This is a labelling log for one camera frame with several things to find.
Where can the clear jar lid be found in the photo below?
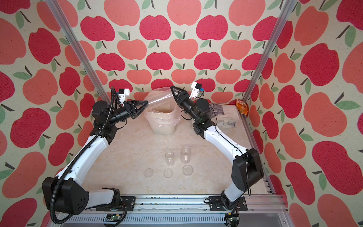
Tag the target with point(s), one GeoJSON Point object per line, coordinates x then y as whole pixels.
{"type": "Point", "coordinates": [187, 170]}
{"type": "Point", "coordinates": [168, 173]}
{"type": "Point", "coordinates": [148, 173]}

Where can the clear tea jar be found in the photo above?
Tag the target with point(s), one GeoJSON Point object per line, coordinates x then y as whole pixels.
{"type": "Point", "coordinates": [170, 158]}
{"type": "Point", "coordinates": [155, 100]}
{"type": "Point", "coordinates": [185, 155]}

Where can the clear plastic bin liner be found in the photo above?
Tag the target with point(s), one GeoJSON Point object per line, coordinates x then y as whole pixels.
{"type": "Point", "coordinates": [162, 90]}

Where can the left aluminium frame post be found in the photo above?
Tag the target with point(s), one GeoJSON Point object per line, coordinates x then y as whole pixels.
{"type": "Point", "coordinates": [60, 17]}

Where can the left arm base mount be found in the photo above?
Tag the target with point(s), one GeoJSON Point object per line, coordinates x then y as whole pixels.
{"type": "Point", "coordinates": [124, 203]}

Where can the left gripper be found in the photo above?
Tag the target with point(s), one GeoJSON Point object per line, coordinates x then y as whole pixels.
{"type": "Point", "coordinates": [132, 110]}

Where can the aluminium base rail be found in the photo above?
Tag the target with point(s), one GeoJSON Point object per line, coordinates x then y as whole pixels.
{"type": "Point", "coordinates": [259, 210]}

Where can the right aluminium frame post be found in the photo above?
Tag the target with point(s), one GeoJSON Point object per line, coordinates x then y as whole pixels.
{"type": "Point", "coordinates": [270, 45]}

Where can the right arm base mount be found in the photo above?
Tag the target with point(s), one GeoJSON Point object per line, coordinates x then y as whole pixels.
{"type": "Point", "coordinates": [221, 203]}

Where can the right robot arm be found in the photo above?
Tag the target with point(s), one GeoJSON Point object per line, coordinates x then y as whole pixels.
{"type": "Point", "coordinates": [247, 168]}

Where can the folded printed tote bag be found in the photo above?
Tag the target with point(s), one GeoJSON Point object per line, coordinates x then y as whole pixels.
{"type": "Point", "coordinates": [225, 116]}

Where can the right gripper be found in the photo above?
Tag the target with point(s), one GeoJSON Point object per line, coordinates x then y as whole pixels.
{"type": "Point", "coordinates": [185, 98]}

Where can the aluminium frame post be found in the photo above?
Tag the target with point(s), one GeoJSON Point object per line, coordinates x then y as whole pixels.
{"type": "Point", "coordinates": [270, 45]}
{"type": "Point", "coordinates": [60, 17]}

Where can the orange snack packet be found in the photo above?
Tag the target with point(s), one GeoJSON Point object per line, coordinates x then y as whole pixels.
{"type": "Point", "coordinates": [242, 107]}

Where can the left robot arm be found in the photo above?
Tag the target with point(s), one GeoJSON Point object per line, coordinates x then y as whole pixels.
{"type": "Point", "coordinates": [64, 195]}

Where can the white trash bin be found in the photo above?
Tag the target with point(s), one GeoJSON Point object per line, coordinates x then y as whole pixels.
{"type": "Point", "coordinates": [163, 119]}

